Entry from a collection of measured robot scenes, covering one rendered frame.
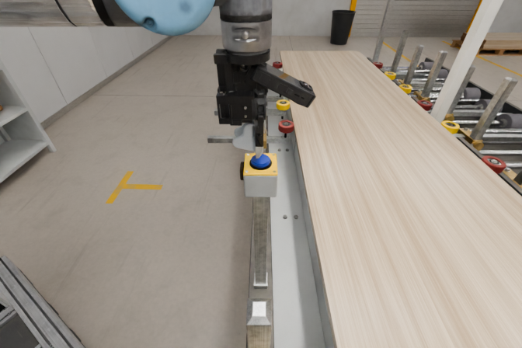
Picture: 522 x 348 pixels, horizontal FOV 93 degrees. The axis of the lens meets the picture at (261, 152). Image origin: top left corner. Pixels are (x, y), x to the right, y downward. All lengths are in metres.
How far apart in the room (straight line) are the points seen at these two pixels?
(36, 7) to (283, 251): 1.01
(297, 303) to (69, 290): 1.45
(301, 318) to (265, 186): 0.58
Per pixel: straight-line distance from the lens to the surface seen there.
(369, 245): 0.83
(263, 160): 0.51
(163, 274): 1.85
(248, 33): 0.38
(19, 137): 3.53
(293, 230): 1.16
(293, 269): 1.06
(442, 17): 8.77
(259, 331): 0.43
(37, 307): 1.78
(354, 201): 0.93
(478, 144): 1.65
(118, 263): 2.00
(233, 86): 0.42
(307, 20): 7.65
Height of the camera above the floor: 1.55
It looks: 37 degrees down
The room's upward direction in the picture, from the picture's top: straight up
